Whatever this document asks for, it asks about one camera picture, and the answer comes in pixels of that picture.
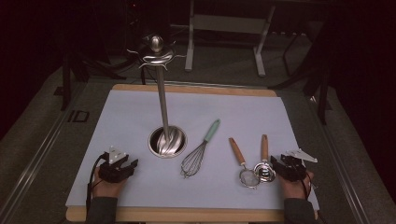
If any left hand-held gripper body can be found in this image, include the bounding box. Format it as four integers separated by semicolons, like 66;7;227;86
98;146;134;184

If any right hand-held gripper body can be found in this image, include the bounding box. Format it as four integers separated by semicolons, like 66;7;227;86
277;148;318;183

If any steel ladle with wooden handle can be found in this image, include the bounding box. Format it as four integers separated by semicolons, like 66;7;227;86
252;133;277;184

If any small strainer with wooden handle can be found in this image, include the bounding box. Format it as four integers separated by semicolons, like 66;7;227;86
228;137;261;189

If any steel utensil stand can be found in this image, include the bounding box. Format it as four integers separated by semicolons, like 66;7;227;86
126;35;189;159

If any whisk with mint handle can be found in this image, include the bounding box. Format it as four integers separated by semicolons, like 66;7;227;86
179;119;221;179

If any person's left hand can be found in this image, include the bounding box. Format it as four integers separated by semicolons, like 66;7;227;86
92;166;129;200

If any person's right hand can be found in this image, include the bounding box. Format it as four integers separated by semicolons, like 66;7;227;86
276;170;316;201

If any white paper sheet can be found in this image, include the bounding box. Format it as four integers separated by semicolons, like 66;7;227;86
65;89;320;211

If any black metal stand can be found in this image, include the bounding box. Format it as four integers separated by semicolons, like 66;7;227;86
268;29;333;126
60;50;127;112

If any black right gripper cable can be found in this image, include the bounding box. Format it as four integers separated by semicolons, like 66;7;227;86
302;171;315;201

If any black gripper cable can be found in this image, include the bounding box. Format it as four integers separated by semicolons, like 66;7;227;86
302;171;315;201
85;154;106;217

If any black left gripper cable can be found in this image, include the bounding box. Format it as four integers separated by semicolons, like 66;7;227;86
85;154;106;217

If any black floor bracket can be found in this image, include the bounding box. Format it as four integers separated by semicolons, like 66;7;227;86
67;109;91;123

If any white metal frame stand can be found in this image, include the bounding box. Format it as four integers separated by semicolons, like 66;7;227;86
184;0;276;78

